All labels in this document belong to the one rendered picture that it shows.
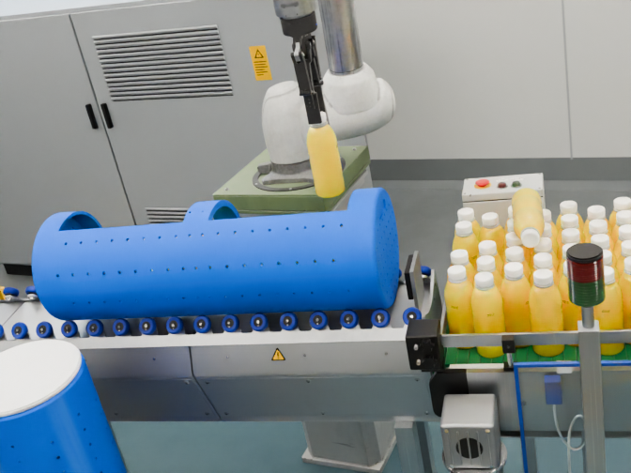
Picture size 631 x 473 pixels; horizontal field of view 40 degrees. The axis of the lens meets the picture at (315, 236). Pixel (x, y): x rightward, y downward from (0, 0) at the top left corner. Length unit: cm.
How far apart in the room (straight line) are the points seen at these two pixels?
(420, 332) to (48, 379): 82
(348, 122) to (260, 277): 72
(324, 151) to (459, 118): 291
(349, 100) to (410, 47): 225
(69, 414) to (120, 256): 39
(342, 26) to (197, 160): 166
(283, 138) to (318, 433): 107
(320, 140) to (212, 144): 200
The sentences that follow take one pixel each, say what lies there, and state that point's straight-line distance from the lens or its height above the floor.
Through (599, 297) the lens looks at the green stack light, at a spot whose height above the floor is 118.
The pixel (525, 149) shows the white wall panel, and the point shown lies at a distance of 476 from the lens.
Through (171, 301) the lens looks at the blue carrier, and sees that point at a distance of 210.
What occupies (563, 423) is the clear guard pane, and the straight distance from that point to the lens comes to 193.
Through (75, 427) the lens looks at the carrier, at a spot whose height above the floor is 93.
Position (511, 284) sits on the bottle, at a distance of 188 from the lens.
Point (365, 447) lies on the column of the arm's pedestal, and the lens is 298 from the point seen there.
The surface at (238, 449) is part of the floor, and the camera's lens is 328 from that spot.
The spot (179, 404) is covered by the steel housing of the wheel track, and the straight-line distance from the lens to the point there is 234.
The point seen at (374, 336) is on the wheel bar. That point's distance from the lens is 202.
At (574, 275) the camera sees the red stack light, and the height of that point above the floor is 122.
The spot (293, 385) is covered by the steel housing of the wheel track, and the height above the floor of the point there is 79.
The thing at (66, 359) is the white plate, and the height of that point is 104.
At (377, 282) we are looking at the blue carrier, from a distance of 191.
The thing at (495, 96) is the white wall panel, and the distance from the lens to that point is 468.
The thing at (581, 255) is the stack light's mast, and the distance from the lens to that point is 157.
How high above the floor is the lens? 204
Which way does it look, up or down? 26 degrees down
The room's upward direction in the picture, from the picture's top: 12 degrees counter-clockwise
